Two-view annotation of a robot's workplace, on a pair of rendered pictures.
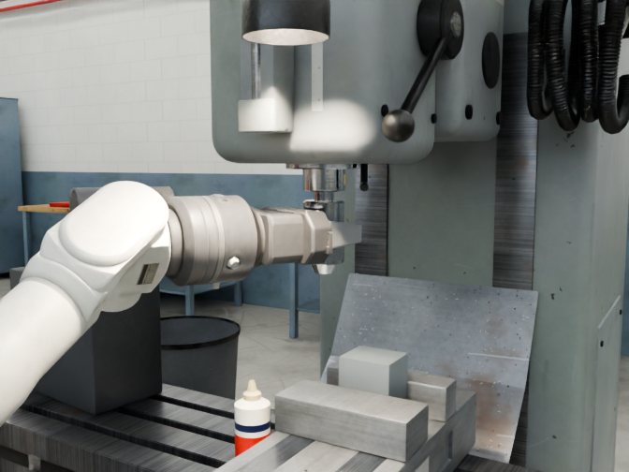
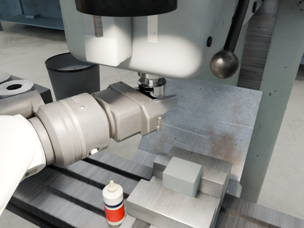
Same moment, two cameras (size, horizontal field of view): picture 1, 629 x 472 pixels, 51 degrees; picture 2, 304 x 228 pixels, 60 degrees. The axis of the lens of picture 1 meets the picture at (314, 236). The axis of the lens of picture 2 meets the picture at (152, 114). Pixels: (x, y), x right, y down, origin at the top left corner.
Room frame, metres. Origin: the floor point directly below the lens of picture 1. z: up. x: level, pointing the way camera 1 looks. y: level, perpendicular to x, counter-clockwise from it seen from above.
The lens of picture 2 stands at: (0.35, 0.02, 1.45)
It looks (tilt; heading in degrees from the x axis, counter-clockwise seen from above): 31 degrees down; 355
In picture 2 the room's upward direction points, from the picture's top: straight up
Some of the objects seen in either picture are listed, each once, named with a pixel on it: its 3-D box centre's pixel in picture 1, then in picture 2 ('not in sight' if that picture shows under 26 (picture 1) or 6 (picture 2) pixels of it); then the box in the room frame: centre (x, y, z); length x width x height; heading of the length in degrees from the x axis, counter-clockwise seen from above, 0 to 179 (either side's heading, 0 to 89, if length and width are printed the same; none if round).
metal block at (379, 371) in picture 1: (373, 380); (182, 180); (0.71, -0.07, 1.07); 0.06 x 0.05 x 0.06; 60
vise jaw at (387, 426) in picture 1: (350, 417); (170, 210); (0.66, -0.04, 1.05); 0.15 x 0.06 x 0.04; 60
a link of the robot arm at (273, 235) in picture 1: (252, 239); (105, 118); (0.69, 0.07, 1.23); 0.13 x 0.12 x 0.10; 34
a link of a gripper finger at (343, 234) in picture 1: (339, 234); (163, 106); (0.71, -0.03, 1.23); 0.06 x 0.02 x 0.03; 124
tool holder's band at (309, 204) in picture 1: (323, 204); (152, 83); (0.74, -0.01, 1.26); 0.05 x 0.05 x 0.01
